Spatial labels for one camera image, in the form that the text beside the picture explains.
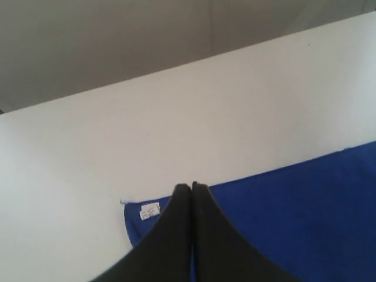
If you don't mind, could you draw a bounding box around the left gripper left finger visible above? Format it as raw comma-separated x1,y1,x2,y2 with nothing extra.
93,184,192,282

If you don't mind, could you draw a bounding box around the blue towel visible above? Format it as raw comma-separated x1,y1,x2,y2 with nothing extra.
120,140,376,282

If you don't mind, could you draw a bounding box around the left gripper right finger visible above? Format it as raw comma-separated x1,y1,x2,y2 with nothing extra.
191,182,297,281

